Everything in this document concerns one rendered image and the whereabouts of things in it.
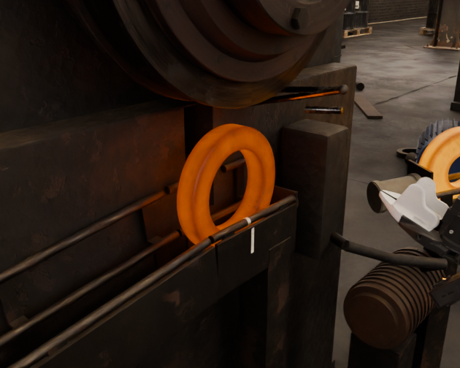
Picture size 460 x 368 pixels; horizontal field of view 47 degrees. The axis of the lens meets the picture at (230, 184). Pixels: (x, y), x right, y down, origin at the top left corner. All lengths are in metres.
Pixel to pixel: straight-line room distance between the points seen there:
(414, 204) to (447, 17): 8.88
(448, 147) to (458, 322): 0.99
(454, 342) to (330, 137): 1.07
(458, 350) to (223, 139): 1.25
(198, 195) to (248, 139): 0.12
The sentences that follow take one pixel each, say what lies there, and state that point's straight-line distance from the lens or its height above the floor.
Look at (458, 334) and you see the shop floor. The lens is 1.86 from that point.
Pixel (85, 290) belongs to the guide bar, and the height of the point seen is 0.68.
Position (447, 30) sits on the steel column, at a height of 0.29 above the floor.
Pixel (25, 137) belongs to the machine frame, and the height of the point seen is 0.87.
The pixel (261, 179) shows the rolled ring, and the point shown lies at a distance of 0.80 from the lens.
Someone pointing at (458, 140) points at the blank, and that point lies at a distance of 1.03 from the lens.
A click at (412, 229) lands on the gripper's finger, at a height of 0.73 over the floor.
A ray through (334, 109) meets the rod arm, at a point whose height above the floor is 0.87.
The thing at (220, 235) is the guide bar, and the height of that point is 0.71.
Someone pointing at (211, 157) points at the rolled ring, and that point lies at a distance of 0.69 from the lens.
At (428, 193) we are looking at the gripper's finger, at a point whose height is 0.76.
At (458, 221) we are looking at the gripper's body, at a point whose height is 0.76.
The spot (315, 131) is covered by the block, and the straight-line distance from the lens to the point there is 0.90.
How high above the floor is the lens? 1.03
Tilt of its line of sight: 21 degrees down
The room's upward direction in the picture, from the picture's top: straight up
